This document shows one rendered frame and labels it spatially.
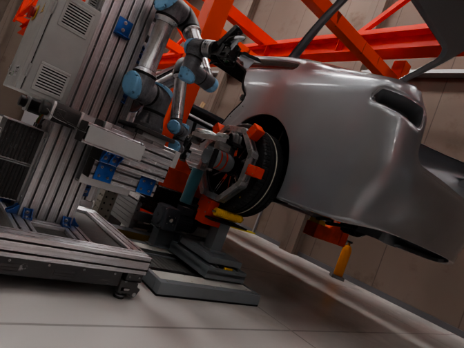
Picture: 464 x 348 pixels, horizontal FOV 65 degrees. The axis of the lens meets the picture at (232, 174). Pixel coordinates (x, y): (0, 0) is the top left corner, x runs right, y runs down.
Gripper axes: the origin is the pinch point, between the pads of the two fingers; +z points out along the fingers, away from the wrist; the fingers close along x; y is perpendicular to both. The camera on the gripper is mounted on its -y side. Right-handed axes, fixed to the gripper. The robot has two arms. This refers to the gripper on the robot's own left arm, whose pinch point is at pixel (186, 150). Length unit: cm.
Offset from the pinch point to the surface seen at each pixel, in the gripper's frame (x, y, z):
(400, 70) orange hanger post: 168, -201, 207
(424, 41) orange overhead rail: 174, -228, 177
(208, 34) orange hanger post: -20, -91, 16
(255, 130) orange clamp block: 42, -28, -13
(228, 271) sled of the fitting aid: 58, 67, -1
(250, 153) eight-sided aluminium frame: 44.7, -12.2, -16.1
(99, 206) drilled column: -47, 61, 8
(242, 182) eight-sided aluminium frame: 46.0, 7.6, -16.1
